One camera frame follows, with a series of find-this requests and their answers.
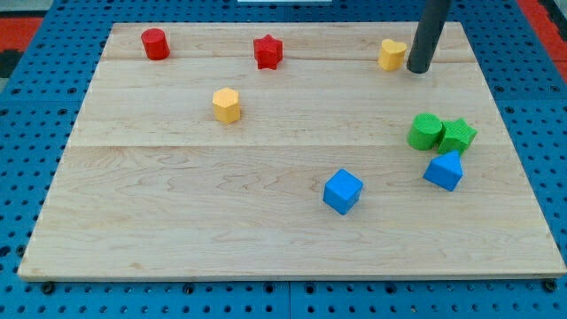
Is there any yellow hexagon block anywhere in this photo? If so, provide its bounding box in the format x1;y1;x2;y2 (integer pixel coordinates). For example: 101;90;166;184
213;88;241;124

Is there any wooden board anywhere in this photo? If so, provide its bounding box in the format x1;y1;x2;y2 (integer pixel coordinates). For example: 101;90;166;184
18;22;566;282

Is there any blue cube block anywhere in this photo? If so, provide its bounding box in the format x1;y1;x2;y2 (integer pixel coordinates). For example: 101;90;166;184
322;168;363;215

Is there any red star block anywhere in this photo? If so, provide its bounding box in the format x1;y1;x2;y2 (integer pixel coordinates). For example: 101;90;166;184
253;35;284;70

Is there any green cylinder block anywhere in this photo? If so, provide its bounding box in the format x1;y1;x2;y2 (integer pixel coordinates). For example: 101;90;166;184
407;113;443;151

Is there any yellow heart block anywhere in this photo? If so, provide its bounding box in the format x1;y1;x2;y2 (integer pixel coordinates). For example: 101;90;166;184
377;39;407;71

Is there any blue triangular prism block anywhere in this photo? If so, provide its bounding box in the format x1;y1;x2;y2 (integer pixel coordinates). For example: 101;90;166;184
423;151;463;191

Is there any green star block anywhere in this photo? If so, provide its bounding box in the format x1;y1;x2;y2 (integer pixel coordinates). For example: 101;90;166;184
438;118;478;155

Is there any red cylinder block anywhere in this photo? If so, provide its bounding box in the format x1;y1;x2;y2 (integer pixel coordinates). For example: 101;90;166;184
141;28;170;60

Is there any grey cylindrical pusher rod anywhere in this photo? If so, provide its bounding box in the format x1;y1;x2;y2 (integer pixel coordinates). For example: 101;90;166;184
407;0;451;74

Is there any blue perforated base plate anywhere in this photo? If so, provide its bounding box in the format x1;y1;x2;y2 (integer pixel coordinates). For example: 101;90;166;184
1;1;566;318

